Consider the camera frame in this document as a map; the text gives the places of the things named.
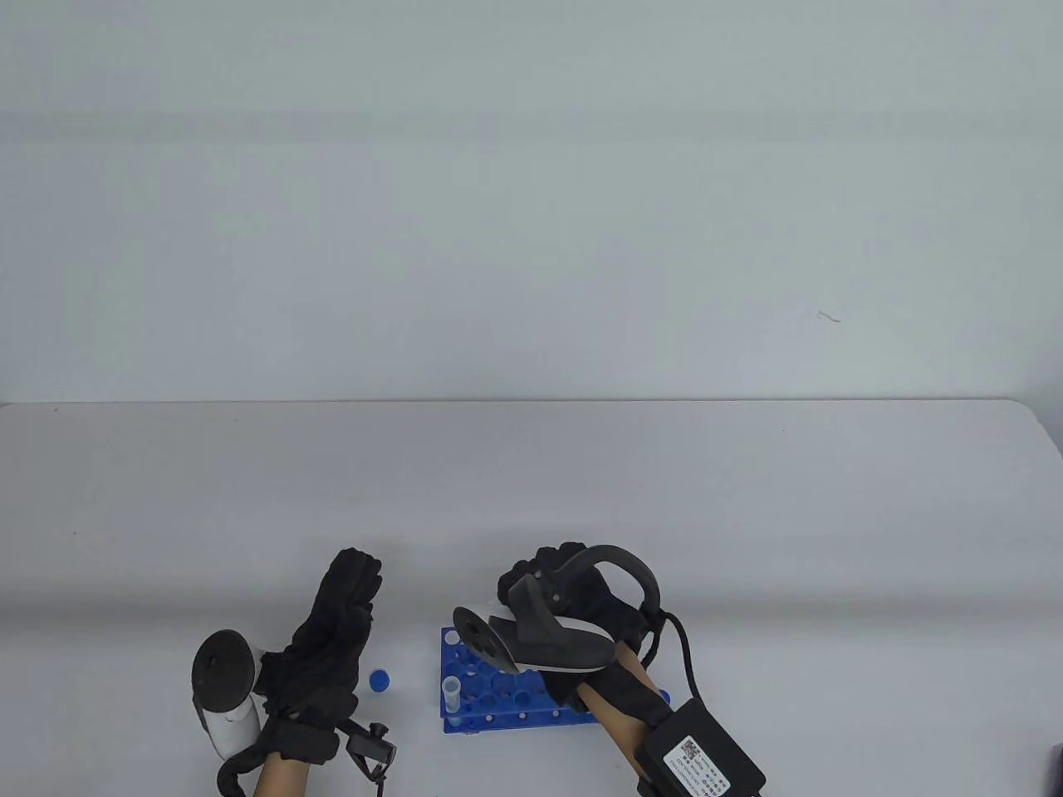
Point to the person's right hand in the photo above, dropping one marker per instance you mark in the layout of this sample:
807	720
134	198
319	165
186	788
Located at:
602	602

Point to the person's left hand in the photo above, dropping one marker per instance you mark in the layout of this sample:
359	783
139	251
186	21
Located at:
325	656

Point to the test tube with blue liquid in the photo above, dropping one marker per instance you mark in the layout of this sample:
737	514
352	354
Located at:
451	696

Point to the blue test tube rack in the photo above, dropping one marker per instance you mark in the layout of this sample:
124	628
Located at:
507	724

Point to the person's right forearm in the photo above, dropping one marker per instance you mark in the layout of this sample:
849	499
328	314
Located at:
619	718

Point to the person's left forearm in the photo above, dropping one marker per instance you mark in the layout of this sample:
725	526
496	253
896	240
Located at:
278	780

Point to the black labelled box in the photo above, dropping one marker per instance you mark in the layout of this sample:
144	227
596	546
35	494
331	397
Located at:
714	730

